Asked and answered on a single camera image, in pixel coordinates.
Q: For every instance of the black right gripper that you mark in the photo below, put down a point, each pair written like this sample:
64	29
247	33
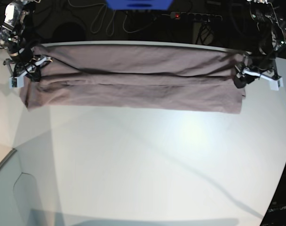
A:
14	45

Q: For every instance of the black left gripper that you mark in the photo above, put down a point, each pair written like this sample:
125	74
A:
257	66

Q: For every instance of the mauve grey t-shirt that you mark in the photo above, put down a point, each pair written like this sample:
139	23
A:
137	76

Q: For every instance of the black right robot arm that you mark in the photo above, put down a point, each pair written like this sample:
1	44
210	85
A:
12	31

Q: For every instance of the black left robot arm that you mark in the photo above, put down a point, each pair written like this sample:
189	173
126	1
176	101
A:
268	35

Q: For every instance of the black power strip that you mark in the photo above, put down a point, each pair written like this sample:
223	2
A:
196	17

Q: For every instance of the blue plastic box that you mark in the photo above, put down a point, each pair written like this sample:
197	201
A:
139	4

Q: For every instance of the grey table side panel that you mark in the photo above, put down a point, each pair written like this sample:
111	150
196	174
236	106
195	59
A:
18	194

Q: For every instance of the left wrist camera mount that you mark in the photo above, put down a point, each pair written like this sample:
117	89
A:
271	75

